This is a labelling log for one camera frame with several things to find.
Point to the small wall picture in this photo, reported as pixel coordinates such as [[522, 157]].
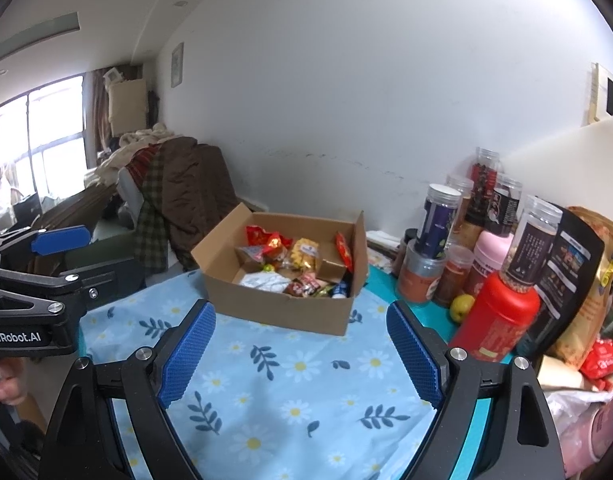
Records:
[[177, 60]]

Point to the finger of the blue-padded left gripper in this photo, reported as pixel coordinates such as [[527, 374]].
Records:
[[60, 240], [105, 282]]

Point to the red gold snack bag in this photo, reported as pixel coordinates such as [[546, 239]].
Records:
[[274, 244]]

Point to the pink canister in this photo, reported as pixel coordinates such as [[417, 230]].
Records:
[[489, 254]]

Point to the brown jacket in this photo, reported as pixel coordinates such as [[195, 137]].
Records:
[[197, 193]]

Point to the tall red-filled jar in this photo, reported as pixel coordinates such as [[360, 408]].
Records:
[[484, 174]]

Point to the white purple snack packet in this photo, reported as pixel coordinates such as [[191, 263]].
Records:
[[251, 255]]

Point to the orange brown snack bag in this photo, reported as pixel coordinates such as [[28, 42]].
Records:
[[575, 344]]

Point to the grey lid orange tub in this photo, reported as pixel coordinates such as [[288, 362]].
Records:
[[419, 276]]

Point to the gold rectangular box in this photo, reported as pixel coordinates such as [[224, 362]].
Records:
[[330, 267]]

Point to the person's left hand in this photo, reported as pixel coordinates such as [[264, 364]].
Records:
[[13, 388]]

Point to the white wall intercom panel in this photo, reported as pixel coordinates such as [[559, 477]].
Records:
[[601, 99]]

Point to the green yellow fruit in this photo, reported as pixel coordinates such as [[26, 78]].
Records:
[[460, 308]]

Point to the dark label clear jar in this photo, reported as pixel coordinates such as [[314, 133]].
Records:
[[503, 206]]

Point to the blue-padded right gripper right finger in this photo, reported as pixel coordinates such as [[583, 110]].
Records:
[[520, 439]]

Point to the red packet on clutter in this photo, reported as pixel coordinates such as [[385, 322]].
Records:
[[597, 368]]

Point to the white snack bag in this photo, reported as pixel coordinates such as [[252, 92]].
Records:
[[266, 281]]

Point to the red canister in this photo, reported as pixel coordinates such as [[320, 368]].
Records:
[[497, 320]]

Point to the blue label clear jar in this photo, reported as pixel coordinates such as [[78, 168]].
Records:
[[441, 206]]

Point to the pink white cup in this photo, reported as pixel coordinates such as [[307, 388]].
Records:
[[602, 431]]

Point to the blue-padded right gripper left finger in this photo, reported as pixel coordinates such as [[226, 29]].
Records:
[[83, 439]]

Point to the clear jar on canister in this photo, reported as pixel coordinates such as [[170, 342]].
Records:
[[531, 244]]

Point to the black stand-up pouch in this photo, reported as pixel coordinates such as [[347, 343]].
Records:
[[564, 283]]

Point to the yellow round crackers pack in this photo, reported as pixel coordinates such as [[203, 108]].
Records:
[[304, 255]]

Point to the green plaid cloth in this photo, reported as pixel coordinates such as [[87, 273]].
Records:
[[151, 249]]

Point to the small red snack packet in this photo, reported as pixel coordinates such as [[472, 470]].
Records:
[[344, 251]]

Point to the blue tube in box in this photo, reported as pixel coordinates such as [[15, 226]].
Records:
[[340, 290]]

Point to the blue floral tablecloth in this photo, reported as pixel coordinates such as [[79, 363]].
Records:
[[270, 403]]

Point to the pink floral snack packet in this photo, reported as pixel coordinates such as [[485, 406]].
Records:
[[305, 285]]

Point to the white foam board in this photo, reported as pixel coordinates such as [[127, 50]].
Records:
[[569, 169]]

